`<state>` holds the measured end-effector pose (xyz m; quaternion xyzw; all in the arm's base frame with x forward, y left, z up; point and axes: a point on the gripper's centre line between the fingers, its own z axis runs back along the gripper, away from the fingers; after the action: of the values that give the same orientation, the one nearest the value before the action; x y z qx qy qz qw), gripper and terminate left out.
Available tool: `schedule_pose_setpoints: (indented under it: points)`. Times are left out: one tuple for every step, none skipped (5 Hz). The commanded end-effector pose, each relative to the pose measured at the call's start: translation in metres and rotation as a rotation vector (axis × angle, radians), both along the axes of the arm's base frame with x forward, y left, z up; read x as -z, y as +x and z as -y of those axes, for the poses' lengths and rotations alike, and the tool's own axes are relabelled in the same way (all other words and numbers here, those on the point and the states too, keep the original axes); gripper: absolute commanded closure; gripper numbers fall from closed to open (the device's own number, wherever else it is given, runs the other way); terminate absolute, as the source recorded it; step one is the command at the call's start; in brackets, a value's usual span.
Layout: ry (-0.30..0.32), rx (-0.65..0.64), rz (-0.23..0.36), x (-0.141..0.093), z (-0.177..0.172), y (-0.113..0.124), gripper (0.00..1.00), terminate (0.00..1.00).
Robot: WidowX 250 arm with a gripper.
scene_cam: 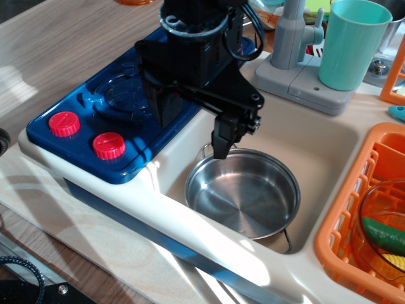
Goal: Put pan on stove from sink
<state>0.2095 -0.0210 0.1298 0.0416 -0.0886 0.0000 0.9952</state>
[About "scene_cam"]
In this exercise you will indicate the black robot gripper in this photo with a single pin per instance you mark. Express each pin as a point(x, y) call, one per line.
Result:
point(199, 62)

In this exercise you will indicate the stainless steel pan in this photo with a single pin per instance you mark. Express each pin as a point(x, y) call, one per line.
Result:
point(250, 192)

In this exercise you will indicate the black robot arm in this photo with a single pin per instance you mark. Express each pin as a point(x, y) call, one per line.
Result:
point(196, 14)

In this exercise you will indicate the blue toy stove top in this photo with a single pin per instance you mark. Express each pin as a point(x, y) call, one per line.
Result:
point(110, 101)

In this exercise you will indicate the red stove knob right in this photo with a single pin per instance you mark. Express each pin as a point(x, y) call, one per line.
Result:
point(108, 146)

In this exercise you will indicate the red stove knob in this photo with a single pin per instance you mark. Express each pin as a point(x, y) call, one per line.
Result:
point(108, 146)
point(64, 124)

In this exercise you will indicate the cream toy kitchen sink unit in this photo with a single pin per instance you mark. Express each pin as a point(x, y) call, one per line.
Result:
point(317, 149)

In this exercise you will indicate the red stove knob left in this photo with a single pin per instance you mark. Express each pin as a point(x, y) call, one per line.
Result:
point(64, 124)

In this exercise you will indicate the grey toy faucet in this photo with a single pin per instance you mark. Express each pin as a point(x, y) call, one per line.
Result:
point(290, 72)

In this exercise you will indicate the teal plastic cup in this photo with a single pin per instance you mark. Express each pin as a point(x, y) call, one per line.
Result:
point(354, 31)

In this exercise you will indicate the orange dish rack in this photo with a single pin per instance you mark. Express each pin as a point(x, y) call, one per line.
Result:
point(345, 258)

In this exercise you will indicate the clear glass bowl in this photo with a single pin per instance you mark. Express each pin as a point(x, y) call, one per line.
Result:
point(383, 202)

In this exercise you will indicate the green toy vegetable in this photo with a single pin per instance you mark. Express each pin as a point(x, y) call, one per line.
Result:
point(383, 236)

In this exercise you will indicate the yellow toy corn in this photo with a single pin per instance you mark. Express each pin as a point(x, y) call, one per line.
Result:
point(389, 266)

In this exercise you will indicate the teal utensil handle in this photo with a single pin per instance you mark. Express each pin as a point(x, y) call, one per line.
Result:
point(398, 112)

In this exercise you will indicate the black metal bracket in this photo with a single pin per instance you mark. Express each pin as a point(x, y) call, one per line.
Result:
point(25, 292)

